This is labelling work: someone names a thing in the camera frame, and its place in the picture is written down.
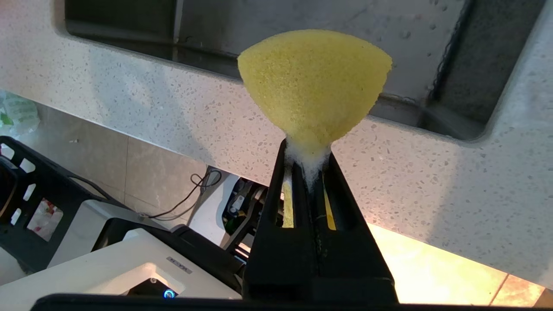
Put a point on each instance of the black plastic crate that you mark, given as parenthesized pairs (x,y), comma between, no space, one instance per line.
(65,194)

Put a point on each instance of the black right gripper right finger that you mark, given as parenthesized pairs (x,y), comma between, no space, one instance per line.
(354,268)

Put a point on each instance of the stainless steel sink basin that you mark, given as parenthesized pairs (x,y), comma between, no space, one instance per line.
(389,26)

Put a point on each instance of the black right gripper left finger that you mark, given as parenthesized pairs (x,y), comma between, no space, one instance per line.
(281,268)

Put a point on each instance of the green white plastic bag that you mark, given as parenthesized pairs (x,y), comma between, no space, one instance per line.
(19,114)

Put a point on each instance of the white black robot base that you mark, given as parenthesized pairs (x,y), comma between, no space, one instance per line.
(108,263)

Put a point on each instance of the yellow green sponge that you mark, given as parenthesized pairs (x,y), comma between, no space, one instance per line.
(315,77)

